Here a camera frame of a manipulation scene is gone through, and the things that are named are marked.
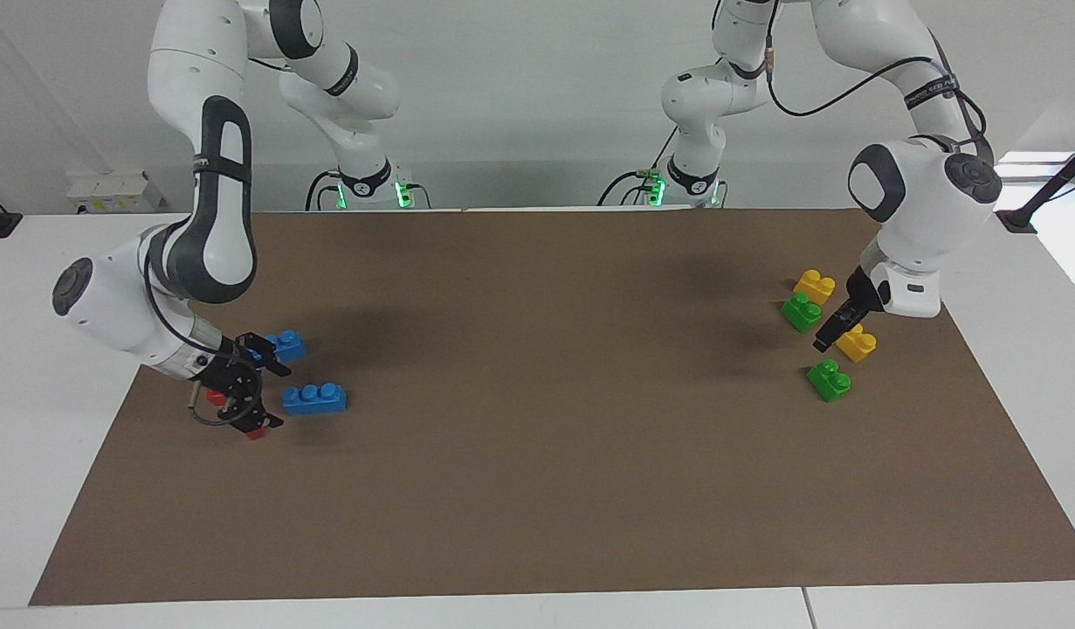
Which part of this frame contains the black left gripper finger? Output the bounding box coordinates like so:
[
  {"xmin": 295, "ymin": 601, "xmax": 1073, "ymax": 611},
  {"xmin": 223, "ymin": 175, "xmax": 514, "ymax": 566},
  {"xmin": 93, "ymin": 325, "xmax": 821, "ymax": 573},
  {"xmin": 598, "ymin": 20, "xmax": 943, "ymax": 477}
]
[
  {"xmin": 816, "ymin": 307, "xmax": 864, "ymax": 354},
  {"xmin": 812, "ymin": 301, "xmax": 853, "ymax": 349}
]

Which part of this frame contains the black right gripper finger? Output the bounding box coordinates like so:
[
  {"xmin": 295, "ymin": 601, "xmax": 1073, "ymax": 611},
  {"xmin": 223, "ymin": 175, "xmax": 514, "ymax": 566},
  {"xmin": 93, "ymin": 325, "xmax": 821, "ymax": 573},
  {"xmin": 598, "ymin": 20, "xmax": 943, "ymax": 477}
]
[
  {"xmin": 238, "ymin": 331, "xmax": 293, "ymax": 379},
  {"xmin": 222, "ymin": 397, "xmax": 286, "ymax": 434}
]

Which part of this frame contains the green two-stud toy block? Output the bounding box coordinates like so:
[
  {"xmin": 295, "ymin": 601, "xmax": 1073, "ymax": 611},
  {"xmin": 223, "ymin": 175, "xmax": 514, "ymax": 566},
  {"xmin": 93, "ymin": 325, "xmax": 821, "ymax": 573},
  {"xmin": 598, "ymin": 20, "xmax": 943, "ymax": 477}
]
[
  {"xmin": 805, "ymin": 359, "xmax": 852, "ymax": 403},
  {"xmin": 781, "ymin": 293, "xmax": 823, "ymax": 334}
]

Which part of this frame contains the blue three-stud toy block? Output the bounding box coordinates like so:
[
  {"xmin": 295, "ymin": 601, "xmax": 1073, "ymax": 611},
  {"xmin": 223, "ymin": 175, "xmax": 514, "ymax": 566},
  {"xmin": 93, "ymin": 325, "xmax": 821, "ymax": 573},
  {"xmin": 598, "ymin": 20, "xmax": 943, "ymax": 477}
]
[
  {"xmin": 247, "ymin": 329, "xmax": 308, "ymax": 364},
  {"xmin": 281, "ymin": 384, "xmax": 348, "ymax": 417}
]

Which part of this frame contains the yellow two-stud toy block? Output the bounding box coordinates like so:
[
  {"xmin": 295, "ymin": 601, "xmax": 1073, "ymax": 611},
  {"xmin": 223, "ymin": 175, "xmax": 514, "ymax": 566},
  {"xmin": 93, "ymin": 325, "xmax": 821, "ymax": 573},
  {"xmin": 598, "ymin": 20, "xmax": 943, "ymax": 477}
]
[
  {"xmin": 834, "ymin": 323, "xmax": 878, "ymax": 363},
  {"xmin": 793, "ymin": 269, "xmax": 837, "ymax": 306}
]

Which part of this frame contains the brown table mat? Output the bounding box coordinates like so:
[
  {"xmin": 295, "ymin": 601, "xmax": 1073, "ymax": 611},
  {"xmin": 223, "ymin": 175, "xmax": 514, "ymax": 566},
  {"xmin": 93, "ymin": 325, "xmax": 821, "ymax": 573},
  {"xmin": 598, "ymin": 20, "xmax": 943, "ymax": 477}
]
[{"xmin": 29, "ymin": 208, "xmax": 1075, "ymax": 606}]

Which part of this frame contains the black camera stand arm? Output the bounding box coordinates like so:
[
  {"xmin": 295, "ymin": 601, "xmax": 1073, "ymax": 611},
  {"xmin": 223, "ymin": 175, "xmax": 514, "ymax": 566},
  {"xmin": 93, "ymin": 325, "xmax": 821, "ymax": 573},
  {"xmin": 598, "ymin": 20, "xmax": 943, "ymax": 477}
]
[{"xmin": 996, "ymin": 138, "xmax": 1075, "ymax": 234}]

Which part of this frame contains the black right base cable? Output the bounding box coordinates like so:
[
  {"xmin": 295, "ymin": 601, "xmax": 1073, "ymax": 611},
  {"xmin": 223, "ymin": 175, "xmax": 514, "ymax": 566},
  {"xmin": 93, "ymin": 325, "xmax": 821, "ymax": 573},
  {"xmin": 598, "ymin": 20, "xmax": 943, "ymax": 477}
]
[{"xmin": 305, "ymin": 169, "xmax": 342, "ymax": 211}]

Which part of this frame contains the black base cable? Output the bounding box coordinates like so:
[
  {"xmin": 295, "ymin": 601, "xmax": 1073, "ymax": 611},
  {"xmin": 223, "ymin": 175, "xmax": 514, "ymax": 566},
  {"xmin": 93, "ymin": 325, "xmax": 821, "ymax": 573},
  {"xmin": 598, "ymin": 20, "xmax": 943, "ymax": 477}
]
[
  {"xmin": 596, "ymin": 127, "xmax": 679, "ymax": 207},
  {"xmin": 305, "ymin": 169, "xmax": 342, "ymax": 211}
]

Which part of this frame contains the white wall box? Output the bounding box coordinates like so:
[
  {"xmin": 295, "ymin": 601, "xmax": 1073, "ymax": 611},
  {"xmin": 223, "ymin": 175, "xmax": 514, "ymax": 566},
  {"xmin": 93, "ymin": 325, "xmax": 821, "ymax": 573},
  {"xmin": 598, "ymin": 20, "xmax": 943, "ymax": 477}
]
[{"xmin": 65, "ymin": 170, "xmax": 167, "ymax": 214}]

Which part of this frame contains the black left base cable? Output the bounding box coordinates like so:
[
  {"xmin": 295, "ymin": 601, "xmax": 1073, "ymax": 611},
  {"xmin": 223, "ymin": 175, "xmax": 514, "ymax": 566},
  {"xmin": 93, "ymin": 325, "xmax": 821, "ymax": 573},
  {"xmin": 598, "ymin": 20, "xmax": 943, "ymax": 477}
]
[{"xmin": 596, "ymin": 127, "xmax": 679, "ymax": 207}]

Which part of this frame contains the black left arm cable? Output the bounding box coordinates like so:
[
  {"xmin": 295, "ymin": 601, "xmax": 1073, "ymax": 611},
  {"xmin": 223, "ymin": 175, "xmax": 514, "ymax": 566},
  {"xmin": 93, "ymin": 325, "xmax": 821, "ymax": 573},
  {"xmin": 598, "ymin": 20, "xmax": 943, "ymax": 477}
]
[{"xmin": 712, "ymin": 0, "xmax": 996, "ymax": 162}]

